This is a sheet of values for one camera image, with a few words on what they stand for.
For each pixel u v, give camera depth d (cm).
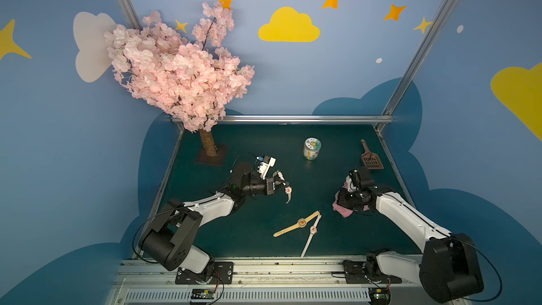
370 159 108
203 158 107
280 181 78
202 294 72
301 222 86
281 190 78
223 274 74
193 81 66
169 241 43
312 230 84
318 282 73
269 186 72
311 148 102
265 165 77
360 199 64
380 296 73
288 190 79
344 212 86
